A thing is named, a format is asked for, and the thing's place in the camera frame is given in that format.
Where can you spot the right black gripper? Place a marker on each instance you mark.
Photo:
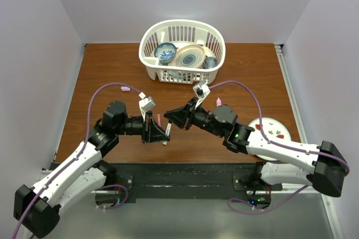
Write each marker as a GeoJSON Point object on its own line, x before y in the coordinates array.
{"type": "Point", "coordinates": [179, 118]}

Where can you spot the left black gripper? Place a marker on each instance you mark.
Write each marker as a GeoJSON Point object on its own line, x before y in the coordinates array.
{"type": "Point", "coordinates": [156, 133]}

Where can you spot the white black marker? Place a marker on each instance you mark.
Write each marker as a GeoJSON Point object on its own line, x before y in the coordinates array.
{"type": "Point", "coordinates": [167, 132]}

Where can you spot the red purple pen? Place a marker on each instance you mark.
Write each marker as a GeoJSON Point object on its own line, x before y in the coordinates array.
{"type": "Point", "coordinates": [159, 120]}

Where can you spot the purple eraser cap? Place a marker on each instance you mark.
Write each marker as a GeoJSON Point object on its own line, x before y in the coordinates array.
{"type": "Point", "coordinates": [125, 88]}

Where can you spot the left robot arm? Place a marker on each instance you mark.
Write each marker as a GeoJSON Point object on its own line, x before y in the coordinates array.
{"type": "Point", "coordinates": [38, 208]}

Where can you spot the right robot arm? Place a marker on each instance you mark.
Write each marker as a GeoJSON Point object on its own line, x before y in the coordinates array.
{"type": "Point", "coordinates": [322, 167]}

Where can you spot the beige blue plate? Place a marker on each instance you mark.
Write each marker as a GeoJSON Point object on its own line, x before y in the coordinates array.
{"type": "Point", "coordinates": [190, 56]}

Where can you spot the dark blue cup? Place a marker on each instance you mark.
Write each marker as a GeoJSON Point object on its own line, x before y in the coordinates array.
{"type": "Point", "coordinates": [209, 63]}

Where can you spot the blue patterned bowl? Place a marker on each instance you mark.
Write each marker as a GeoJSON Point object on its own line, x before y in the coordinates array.
{"type": "Point", "coordinates": [165, 52]}

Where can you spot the white plastic basket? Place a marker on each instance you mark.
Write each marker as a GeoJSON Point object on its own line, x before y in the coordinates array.
{"type": "Point", "coordinates": [181, 33]}

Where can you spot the watermelon pattern plate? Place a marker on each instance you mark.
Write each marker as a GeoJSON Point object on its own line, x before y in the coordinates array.
{"type": "Point", "coordinates": [272, 127]}

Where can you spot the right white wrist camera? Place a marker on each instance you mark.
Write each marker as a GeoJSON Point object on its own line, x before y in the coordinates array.
{"type": "Point", "coordinates": [202, 91]}

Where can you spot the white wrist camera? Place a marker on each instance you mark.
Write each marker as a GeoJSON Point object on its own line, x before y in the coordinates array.
{"type": "Point", "coordinates": [146, 103]}
{"type": "Point", "coordinates": [202, 91]}

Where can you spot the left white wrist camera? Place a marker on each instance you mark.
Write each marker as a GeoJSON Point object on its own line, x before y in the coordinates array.
{"type": "Point", "coordinates": [146, 103]}

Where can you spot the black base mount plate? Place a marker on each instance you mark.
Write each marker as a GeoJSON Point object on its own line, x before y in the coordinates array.
{"type": "Point", "coordinates": [218, 181]}

